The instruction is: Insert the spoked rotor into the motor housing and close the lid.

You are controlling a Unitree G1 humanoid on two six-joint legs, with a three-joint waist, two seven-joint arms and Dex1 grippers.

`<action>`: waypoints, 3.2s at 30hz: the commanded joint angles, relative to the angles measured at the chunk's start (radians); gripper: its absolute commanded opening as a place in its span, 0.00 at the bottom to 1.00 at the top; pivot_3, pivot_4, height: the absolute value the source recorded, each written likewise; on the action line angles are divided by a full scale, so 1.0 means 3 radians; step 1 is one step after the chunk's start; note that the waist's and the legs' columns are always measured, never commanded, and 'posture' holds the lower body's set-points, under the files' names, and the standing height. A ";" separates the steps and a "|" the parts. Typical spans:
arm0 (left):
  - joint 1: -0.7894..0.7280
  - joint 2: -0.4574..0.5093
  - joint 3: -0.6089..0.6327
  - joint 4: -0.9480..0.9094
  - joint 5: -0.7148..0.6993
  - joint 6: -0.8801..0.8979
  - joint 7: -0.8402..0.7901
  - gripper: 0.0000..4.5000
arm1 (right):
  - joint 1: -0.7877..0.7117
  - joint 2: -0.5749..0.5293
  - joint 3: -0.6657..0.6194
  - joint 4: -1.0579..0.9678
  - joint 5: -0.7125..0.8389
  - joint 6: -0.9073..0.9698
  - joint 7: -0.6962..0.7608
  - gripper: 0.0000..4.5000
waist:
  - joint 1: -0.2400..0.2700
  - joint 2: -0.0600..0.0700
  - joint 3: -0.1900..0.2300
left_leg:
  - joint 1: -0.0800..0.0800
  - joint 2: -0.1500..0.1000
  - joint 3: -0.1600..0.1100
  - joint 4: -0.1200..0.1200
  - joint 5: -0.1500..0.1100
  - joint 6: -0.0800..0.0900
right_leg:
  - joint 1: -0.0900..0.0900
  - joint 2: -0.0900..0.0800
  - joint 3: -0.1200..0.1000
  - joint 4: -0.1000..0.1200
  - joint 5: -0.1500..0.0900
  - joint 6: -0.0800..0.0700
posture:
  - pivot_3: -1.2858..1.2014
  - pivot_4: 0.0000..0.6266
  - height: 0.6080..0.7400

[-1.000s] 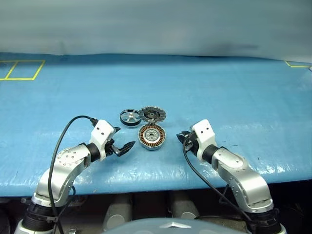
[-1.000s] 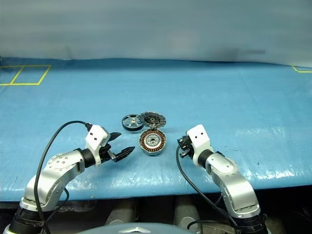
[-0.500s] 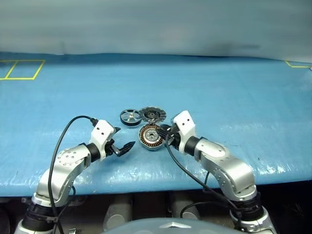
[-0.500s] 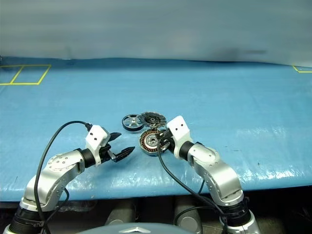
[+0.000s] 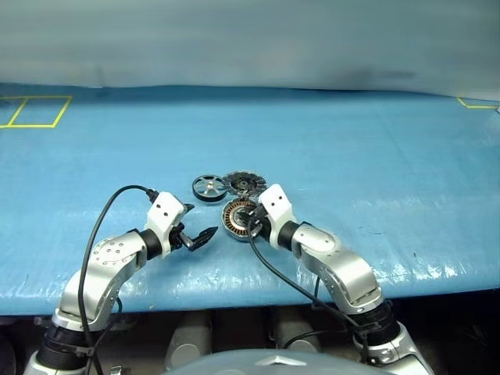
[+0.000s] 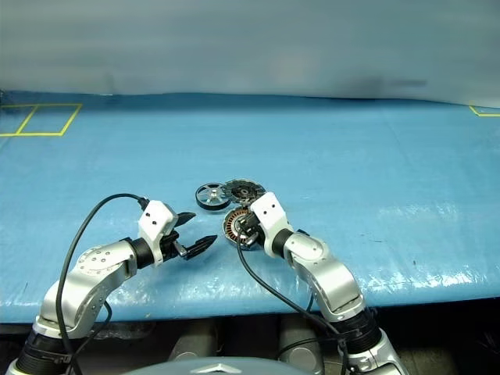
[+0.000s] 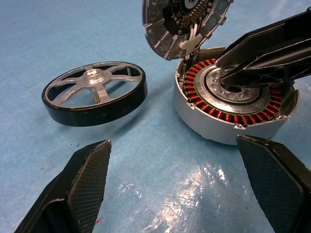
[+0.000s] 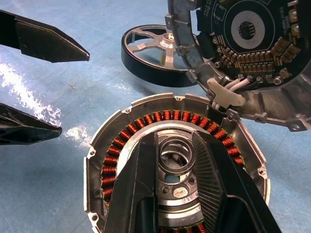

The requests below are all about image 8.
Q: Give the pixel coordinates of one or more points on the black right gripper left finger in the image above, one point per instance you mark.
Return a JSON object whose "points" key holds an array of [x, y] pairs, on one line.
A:
{"points": [[131, 189]]}

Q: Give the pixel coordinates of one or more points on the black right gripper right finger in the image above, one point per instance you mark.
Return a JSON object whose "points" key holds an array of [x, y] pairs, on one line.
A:
{"points": [[226, 184]]}

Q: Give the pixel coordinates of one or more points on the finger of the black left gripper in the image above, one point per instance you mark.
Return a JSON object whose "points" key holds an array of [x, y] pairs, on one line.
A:
{"points": [[46, 41], [24, 128]]}

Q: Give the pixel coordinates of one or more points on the grey tape roll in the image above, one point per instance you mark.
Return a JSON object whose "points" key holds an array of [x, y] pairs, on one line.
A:
{"points": [[145, 107]]}

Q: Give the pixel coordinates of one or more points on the silver motor lid circuit board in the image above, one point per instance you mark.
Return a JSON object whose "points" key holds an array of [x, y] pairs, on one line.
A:
{"points": [[269, 106]]}

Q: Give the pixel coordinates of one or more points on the spoked silver black rotor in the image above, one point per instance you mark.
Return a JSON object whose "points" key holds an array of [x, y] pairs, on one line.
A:
{"points": [[145, 74]]}

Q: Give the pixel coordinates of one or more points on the blue plastic table cover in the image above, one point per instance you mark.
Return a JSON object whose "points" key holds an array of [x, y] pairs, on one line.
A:
{"points": [[48, 184]]}

